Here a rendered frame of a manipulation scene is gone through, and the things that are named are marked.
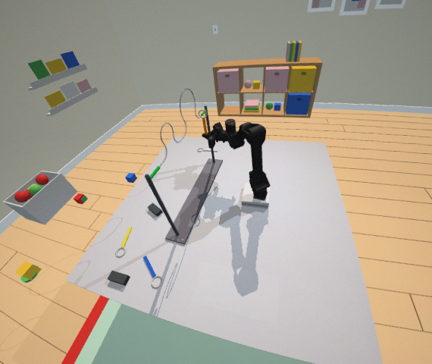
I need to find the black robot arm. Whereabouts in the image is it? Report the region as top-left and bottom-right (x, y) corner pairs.
(213, 119), (270, 201)

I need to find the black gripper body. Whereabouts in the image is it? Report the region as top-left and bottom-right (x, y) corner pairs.
(208, 131), (226, 148)

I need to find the blue handle with white loop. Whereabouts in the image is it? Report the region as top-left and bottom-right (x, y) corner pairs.
(143, 256), (164, 288)

